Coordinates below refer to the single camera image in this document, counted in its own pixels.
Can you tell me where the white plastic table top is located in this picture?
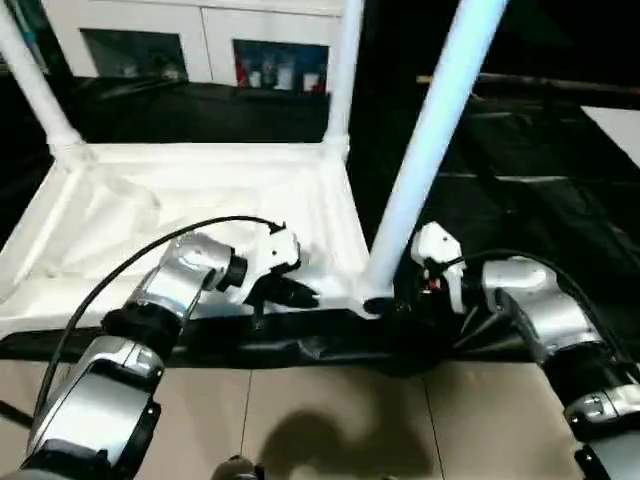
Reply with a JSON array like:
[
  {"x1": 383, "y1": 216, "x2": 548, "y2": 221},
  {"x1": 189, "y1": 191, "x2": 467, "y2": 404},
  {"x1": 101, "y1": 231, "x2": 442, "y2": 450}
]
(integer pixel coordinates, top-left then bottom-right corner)
[{"x1": 0, "y1": 141, "x2": 389, "y2": 335}]

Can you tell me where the white plastic table leg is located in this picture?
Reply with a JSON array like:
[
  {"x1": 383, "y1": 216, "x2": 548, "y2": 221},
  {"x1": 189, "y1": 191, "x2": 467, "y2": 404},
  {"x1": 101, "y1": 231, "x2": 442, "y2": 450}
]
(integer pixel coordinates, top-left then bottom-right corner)
[
  {"x1": 0, "y1": 0, "x2": 82, "y2": 154},
  {"x1": 323, "y1": 0, "x2": 365, "y2": 150},
  {"x1": 366, "y1": 0, "x2": 510, "y2": 304}
]

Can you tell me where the black plastic mat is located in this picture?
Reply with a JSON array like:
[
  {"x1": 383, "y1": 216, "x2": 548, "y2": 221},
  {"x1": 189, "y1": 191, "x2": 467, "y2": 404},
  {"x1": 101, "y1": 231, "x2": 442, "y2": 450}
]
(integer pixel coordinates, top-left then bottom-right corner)
[{"x1": 0, "y1": 74, "x2": 640, "y2": 377}]

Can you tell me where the black flat screen television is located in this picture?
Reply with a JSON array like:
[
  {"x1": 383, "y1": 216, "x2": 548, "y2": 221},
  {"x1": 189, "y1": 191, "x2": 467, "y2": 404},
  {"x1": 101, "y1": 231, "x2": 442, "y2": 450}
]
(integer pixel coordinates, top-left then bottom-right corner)
[{"x1": 415, "y1": 0, "x2": 640, "y2": 96}]

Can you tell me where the white cabinet with glass doors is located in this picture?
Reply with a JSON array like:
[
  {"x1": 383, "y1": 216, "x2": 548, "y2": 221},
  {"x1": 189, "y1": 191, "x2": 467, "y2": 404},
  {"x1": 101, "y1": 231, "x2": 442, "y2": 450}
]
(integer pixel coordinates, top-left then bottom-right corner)
[{"x1": 42, "y1": 0, "x2": 362, "y2": 95}]

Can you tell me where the black metal table leg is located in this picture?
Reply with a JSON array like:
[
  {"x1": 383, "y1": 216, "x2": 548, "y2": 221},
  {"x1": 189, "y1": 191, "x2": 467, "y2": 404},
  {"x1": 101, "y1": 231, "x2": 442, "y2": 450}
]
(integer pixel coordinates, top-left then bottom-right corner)
[{"x1": 0, "y1": 399, "x2": 34, "y2": 430}]

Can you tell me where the grey curtain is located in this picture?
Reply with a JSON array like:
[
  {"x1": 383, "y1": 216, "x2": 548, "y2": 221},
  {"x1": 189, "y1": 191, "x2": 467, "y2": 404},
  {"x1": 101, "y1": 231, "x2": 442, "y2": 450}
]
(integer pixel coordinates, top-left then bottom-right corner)
[{"x1": 0, "y1": 0, "x2": 54, "y2": 76}]

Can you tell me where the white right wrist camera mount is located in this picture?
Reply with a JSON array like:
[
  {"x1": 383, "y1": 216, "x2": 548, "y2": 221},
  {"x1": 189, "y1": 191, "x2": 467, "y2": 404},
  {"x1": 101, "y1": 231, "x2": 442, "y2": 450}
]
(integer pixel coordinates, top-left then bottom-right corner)
[{"x1": 408, "y1": 221, "x2": 467, "y2": 315}]

